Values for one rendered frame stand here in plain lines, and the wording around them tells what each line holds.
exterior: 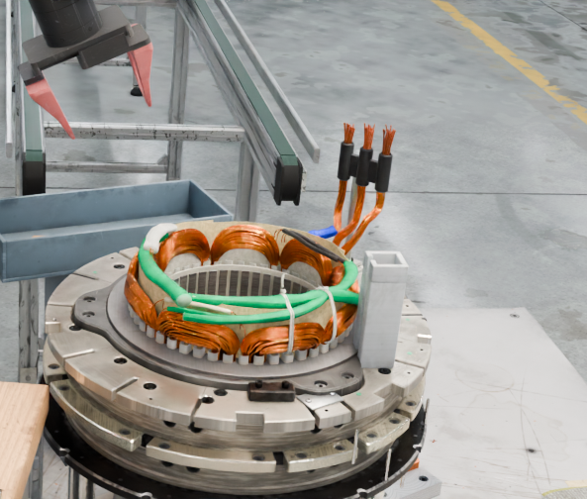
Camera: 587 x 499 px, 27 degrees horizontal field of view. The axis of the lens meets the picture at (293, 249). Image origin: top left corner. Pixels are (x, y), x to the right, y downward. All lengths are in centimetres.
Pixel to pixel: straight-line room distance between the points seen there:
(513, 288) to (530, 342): 205
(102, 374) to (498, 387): 80
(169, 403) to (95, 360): 8
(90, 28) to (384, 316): 43
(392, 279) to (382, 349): 6
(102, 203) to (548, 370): 67
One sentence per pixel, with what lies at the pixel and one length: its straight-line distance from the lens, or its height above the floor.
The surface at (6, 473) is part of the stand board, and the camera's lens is 89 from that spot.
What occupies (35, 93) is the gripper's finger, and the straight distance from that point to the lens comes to 121.
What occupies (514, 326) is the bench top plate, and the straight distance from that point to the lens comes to 180.
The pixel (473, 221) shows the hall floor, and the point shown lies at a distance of 426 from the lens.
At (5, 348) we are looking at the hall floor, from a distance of 323.
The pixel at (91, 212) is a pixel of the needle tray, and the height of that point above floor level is 104.
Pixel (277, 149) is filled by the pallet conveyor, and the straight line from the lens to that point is 243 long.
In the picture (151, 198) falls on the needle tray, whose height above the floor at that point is 105.
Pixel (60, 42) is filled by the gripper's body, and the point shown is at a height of 125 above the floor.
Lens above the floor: 157
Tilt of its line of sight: 24 degrees down
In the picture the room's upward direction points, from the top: 6 degrees clockwise
